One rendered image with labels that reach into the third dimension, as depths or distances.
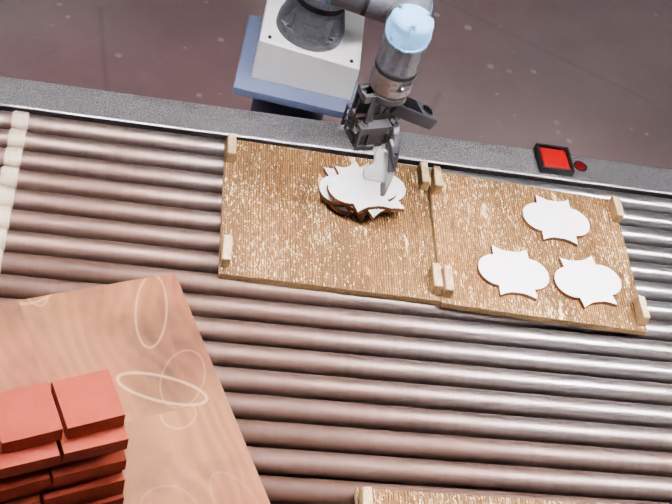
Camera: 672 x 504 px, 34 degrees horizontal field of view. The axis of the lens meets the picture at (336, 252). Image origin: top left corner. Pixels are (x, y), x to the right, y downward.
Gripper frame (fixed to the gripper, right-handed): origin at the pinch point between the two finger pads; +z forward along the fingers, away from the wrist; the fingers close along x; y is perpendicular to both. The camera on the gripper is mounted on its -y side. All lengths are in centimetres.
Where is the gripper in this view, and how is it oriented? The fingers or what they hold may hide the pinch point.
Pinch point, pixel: (370, 167)
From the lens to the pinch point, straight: 205.1
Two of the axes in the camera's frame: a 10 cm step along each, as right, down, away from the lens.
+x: 3.5, 7.5, -5.6
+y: -9.1, 1.2, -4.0
